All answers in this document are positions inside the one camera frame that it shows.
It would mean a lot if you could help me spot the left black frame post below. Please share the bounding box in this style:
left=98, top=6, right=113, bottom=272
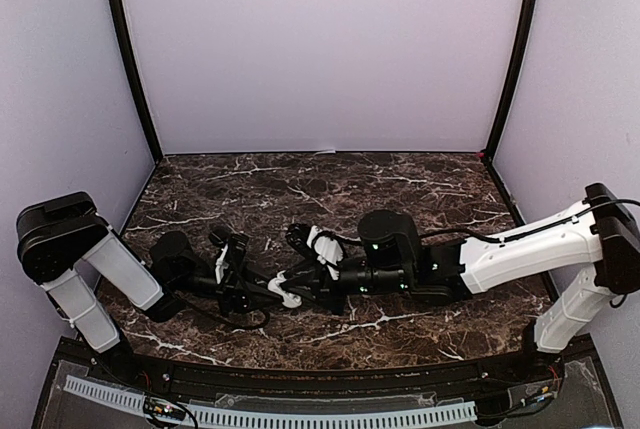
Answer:
left=108, top=0, right=164, bottom=164

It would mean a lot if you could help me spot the white slotted cable duct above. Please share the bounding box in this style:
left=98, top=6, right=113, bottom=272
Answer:
left=63, top=375, right=477, bottom=428

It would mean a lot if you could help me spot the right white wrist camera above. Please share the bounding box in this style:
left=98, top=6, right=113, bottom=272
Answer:
left=306, top=226, right=346, bottom=281

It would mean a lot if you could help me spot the black frame post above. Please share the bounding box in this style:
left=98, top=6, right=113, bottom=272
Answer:
left=108, top=0, right=164, bottom=164
left=482, top=0, right=537, bottom=165

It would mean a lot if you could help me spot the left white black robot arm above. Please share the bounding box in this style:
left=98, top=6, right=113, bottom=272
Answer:
left=16, top=192, right=270, bottom=385

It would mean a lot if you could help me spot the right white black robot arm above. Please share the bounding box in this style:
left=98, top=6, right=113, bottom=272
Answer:
left=268, top=183, right=639, bottom=383

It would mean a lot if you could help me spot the right black frame post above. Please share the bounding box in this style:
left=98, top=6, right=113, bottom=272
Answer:
left=482, top=0, right=537, bottom=165

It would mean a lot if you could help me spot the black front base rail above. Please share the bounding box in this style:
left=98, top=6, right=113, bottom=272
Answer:
left=49, top=336, right=596, bottom=400

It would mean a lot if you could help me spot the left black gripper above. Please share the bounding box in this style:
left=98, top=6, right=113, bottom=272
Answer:
left=172, top=259, right=283, bottom=318

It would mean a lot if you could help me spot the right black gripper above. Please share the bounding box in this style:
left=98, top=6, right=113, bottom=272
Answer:
left=279, top=257, right=412, bottom=317

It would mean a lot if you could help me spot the black round charging case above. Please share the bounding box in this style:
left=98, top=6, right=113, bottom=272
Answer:
left=208, top=227, right=231, bottom=248

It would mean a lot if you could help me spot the white oval charging case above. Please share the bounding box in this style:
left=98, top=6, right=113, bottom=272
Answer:
left=267, top=271, right=302, bottom=309

